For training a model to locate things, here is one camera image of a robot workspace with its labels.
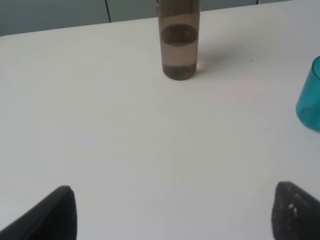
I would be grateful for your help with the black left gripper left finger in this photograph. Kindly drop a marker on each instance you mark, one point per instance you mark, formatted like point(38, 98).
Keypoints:
point(53, 218)

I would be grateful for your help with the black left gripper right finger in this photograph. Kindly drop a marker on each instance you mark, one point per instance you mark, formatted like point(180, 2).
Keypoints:
point(295, 213)

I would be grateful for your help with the teal translucent plastic cup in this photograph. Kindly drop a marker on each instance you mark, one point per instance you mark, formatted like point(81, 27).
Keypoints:
point(308, 104)

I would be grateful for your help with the brown translucent water bottle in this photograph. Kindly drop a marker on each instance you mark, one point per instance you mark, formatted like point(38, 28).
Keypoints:
point(178, 24)

